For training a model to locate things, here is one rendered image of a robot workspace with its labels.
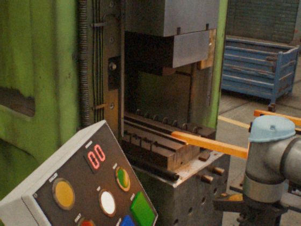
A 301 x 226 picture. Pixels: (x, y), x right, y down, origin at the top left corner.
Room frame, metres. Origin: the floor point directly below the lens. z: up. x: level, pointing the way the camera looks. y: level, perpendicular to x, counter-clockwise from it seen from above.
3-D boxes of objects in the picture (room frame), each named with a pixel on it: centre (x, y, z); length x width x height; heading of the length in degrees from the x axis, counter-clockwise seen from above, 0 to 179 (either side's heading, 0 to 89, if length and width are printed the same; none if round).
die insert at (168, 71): (1.32, 0.06, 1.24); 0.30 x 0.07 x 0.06; 52
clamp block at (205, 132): (1.32, -0.18, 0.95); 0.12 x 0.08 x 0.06; 52
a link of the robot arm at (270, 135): (0.61, -0.22, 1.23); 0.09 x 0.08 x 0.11; 40
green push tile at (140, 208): (0.72, 0.01, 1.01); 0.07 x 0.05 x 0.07; 167
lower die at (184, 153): (1.28, 0.05, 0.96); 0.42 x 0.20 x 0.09; 52
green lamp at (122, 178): (0.73, 0.06, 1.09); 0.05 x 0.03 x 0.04; 142
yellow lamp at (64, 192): (0.55, 0.15, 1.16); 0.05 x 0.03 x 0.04; 142
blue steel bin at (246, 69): (5.17, -1.33, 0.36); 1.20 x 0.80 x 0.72; 53
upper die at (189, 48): (1.28, 0.05, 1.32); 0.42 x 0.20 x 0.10; 52
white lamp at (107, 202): (0.64, 0.08, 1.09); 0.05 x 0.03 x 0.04; 142
